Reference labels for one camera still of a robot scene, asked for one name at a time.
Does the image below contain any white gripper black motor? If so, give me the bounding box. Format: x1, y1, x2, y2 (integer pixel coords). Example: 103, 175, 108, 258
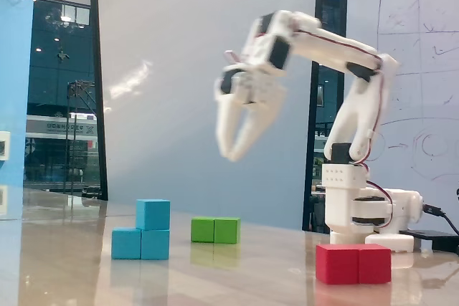
214, 64, 289, 163

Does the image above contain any thin servo cable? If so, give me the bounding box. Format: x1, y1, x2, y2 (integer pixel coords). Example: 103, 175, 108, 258
358, 64, 394, 169
290, 22, 384, 65
224, 49, 248, 67
364, 162, 396, 230

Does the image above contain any long red block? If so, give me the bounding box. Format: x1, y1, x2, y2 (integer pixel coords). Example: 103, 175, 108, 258
315, 243, 392, 286

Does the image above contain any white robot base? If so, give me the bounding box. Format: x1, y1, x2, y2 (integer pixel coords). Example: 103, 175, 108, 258
324, 186, 424, 254

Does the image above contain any black power cable with plug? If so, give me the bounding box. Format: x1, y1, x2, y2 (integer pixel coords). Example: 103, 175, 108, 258
422, 204, 459, 237

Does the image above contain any flat black box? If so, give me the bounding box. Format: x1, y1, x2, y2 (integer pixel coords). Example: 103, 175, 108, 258
399, 229, 459, 252

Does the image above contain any white wall socket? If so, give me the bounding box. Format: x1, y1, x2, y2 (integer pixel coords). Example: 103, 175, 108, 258
0, 130, 11, 162

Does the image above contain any black window frame post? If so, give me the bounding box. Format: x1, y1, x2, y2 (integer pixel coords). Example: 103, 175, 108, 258
331, 0, 350, 131
88, 0, 110, 202
302, 0, 327, 232

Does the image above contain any white storefront sign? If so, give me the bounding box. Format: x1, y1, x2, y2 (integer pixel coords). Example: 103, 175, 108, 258
25, 115, 100, 139

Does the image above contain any long blue block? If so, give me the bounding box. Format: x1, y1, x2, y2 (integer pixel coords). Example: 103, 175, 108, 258
110, 227, 171, 261

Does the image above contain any small blue cube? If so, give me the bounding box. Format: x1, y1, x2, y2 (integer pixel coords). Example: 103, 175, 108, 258
135, 199, 171, 231

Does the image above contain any whiteboard with marker drawing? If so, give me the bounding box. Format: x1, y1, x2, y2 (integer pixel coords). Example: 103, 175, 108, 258
344, 0, 459, 246

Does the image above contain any long green block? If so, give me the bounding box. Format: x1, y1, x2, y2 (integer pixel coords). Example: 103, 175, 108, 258
190, 216, 242, 245

